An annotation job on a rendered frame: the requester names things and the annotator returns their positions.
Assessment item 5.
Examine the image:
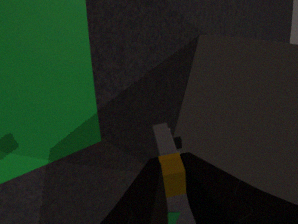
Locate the beige panel with black sockets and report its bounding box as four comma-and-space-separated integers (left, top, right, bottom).
174, 35, 298, 205

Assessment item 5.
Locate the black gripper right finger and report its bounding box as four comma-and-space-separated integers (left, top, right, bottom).
180, 152, 298, 224

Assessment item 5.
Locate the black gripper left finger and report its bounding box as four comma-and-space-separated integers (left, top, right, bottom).
100, 157, 168, 224

